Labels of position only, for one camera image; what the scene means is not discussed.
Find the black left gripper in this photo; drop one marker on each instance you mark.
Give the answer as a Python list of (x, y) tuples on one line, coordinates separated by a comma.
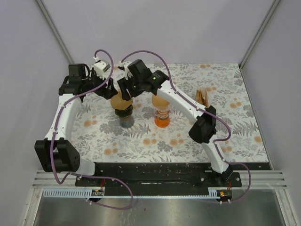
[(105, 92)]

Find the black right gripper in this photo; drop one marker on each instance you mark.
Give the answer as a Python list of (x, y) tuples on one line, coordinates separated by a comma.
[(123, 84)]

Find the green glass dripper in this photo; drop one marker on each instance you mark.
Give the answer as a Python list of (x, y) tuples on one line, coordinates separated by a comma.
[(125, 112)]

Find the glass beaker with coffee grounds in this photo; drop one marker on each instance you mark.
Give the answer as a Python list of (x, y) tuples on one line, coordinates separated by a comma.
[(126, 122)]

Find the brown paper coffee filter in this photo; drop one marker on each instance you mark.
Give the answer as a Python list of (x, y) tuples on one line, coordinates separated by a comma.
[(160, 102)]

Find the clear glass dripper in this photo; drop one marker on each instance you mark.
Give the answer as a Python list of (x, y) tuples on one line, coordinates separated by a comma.
[(162, 112)]

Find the orange coffee filter box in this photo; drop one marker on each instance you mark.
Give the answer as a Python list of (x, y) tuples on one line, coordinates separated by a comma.
[(202, 97)]

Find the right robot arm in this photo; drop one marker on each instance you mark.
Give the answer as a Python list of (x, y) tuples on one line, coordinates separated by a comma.
[(203, 118)]

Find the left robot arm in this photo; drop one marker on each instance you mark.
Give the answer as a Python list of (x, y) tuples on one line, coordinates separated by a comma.
[(55, 151)]

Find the floral table mat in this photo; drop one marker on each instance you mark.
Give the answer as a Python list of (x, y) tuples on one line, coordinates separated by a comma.
[(161, 134)]

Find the stack of brown filters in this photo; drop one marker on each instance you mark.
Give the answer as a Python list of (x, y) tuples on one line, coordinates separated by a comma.
[(201, 97)]

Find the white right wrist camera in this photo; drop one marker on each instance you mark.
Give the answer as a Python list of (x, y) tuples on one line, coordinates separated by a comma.
[(124, 67)]

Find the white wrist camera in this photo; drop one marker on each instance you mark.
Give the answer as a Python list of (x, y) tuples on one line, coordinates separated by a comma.
[(124, 67), (100, 66)]

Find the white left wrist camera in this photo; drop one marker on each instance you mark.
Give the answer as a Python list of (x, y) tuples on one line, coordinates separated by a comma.
[(100, 66)]

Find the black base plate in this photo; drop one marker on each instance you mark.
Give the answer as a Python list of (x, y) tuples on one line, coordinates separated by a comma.
[(161, 176)]

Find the white slotted cable duct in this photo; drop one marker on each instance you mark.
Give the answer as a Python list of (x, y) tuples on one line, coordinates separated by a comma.
[(206, 193)]

